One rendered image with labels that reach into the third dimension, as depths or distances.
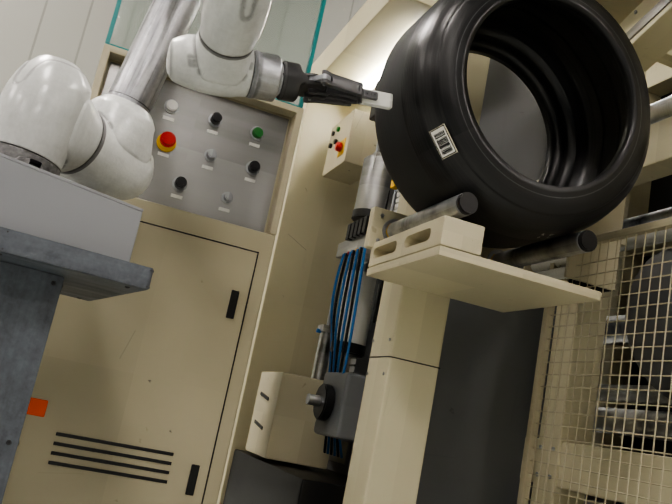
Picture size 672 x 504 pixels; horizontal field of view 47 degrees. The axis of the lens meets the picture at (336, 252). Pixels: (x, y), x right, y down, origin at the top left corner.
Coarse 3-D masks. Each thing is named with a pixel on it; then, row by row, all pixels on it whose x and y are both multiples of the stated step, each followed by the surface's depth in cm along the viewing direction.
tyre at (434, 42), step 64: (448, 0) 156; (512, 0) 157; (576, 0) 162; (448, 64) 150; (512, 64) 189; (576, 64) 185; (640, 64) 166; (384, 128) 165; (448, 128) 149; (576, 128) 190; (640, 128) 163; (448, 192) 154; (512, 192) 151; (576, 192) 155
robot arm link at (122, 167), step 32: (160, 0) 176; (192, 0) 178; (160, 32) 174; (128, 64) 172; (160, 64) 174; (128, 96) 170; (128, 128) 167; (96, 160) 162; (128, 160) 168; (128, 192) 173
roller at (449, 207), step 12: (468, 192) 148; (444, 204) 152; (456, 204) 148; (468, 204) 148; (408, 216) 169; (420, 216) 162; (432, 216) 157; (456, 216) 150; (396, 228) 173; (408, 228) 168
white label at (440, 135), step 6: (444, 126) 147; (432, 132) 149; (438, 132) 149; (444, 132) 148; (432, 138) 150; (438, 138) 149; (444, 138) 148; (450, 138) 147; (438, 144) 149; (444, 144) 149; (450, 144) 148; (438, 150) 150; (444, 150) 149; (450, 150) 148; (456, 150) 147; (444, 156) 149
